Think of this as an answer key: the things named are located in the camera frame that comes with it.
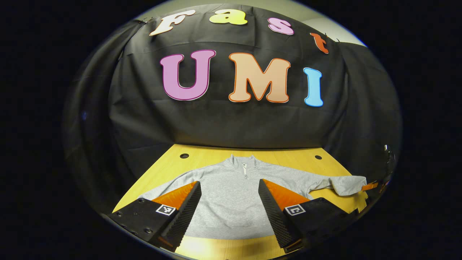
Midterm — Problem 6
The grey zip-neck sweatshirt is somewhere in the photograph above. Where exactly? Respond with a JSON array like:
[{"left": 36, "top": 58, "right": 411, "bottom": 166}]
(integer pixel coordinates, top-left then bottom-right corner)
[{"left": 139, "top": 155, "right": 368, "bottom": 239}]

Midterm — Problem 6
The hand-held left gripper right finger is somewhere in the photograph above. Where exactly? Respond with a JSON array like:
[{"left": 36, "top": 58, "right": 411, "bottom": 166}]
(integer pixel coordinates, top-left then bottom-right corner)
[{"left": 258, "top": 179, "right": 358, "bottom": 253}]

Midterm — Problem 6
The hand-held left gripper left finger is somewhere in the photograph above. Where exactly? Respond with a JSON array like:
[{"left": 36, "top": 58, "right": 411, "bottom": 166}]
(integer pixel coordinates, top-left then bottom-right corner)
[{"left": 102, "top": 181, "right": 202, "bottom": 252}]

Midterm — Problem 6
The black backdrop cloth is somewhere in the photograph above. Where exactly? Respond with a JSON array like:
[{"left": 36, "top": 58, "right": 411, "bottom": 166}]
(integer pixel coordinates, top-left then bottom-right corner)
[{"left": 63, "top": 4, "right": 403, "bottom": 217}]

